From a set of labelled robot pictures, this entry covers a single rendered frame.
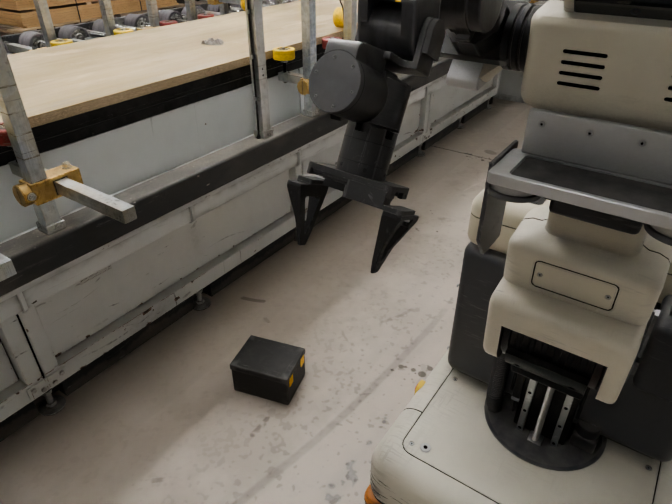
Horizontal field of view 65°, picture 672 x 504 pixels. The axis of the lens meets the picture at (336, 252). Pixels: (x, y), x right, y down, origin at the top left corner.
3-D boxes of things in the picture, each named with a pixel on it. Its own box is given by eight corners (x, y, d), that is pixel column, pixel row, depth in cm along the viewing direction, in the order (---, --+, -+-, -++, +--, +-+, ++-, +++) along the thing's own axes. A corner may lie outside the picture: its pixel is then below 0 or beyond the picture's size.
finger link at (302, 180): (323, 261, 58) (346, 178, 56) (270, 240, 60) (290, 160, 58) (349, 256, 64) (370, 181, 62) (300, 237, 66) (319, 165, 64)
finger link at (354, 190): (380, 283, 55) (406, 197, 53) (322, 260, 58) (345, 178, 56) (401, 276, 61) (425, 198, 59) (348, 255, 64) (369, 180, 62)
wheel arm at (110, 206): (139, 221, 109) (135, 203, 107) (125, 228, 107) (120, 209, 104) (26, 172, 130) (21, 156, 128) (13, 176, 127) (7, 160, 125)
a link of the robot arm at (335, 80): (448, 24, 54) (376, 17, 59) (403, -21, 44) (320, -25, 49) (418, 139, 57) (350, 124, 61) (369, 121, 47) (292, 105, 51)
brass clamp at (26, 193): (86, 188, 123) (80, 168, 120) (30, 210, 113) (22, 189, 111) (71, 181, 126) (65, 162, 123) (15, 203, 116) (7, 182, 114)
